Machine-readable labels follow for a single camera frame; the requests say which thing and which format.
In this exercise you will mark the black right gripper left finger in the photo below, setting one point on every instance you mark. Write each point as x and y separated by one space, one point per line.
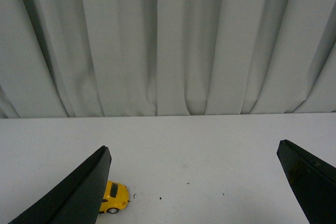
77 198

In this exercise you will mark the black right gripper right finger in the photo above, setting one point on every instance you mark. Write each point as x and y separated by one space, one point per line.
312 181

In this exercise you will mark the yellow beetle toy car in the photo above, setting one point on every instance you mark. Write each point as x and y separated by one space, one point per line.
116 197

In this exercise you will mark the white pleated curtain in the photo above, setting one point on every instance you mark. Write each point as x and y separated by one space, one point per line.
90 58

